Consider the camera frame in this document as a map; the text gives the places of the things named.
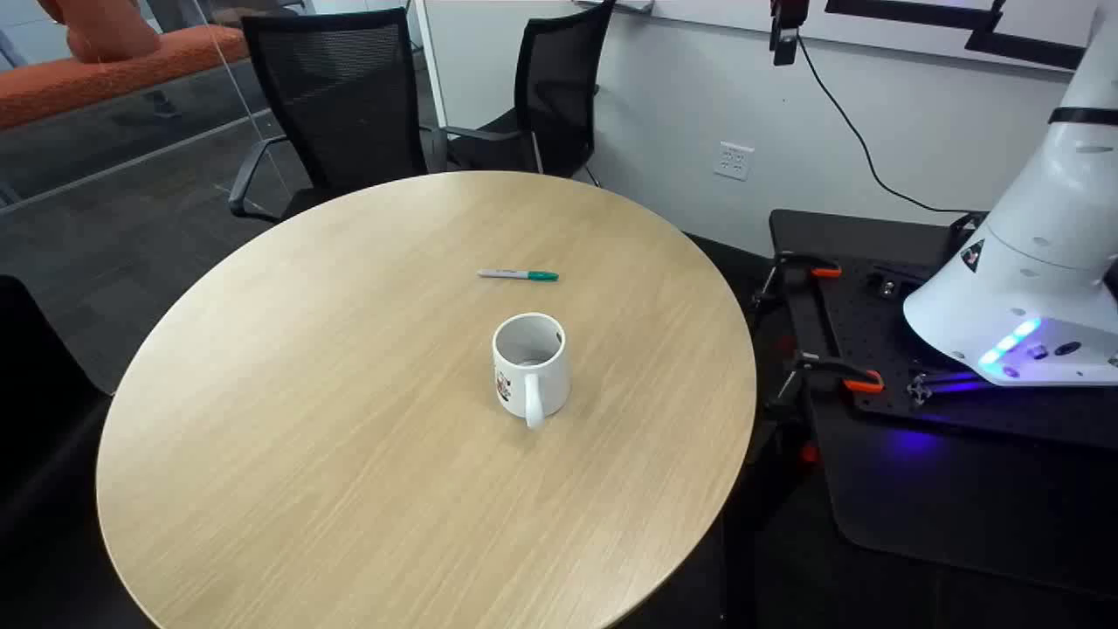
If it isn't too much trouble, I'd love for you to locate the white wall outlet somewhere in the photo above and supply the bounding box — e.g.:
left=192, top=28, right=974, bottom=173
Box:
left=713, top=143, right=755, bottom=183

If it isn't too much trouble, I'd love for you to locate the white ceramic mug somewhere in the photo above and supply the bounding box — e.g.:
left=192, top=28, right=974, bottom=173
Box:
left=488, top=312, right=568, bottom=430

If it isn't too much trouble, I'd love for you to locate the black chair at left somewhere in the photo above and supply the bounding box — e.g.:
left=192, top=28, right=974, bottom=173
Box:
left=0, top=276, right=155, bottom=629

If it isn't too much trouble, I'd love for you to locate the black camera on wall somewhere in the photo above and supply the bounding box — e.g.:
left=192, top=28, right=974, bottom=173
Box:
left=767, top=0, right=807, bottom=66

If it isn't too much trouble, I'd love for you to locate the green capped marker pen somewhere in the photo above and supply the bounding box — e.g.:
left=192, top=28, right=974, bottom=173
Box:
left=474, top=268, right=560, bottom=283

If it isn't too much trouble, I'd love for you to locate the orange handled clamp front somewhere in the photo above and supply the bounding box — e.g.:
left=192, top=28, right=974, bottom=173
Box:
left=776, top=349, right=884, bottom=405

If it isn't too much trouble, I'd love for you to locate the black robot mounting stand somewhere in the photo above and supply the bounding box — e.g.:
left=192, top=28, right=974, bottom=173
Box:
left=767, top=208, right=1118, bottom=600

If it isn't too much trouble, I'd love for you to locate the orange sofa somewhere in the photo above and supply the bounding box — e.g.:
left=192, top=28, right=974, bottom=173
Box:
left=0, top=0, right=248, bottom=130

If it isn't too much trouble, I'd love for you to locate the black cable on wall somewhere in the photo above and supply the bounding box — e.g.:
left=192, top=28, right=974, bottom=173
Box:
left=793, top=32, right=979, bottom=220

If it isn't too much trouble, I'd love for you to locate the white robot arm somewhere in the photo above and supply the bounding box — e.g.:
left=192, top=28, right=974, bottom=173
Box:
left=900, top=0, right=1118, bottom=388

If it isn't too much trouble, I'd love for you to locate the black mesh office chair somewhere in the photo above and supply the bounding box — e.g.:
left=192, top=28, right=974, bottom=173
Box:
left=228, top=6, right=427, bottom=223

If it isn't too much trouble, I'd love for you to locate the round wooden table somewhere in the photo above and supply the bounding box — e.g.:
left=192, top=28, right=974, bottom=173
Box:
left=98, top=170, right=758, bottom=629

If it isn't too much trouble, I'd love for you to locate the orange handled clamp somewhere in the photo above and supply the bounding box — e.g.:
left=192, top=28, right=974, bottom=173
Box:
left=776, top=349, right=884, bottom=405
left=752, top=253, right=842, bottom=309

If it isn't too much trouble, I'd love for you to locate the orange handled clamp rear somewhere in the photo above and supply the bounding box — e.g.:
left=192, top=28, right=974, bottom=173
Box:
left=752, top=253, right=842, bottom=309

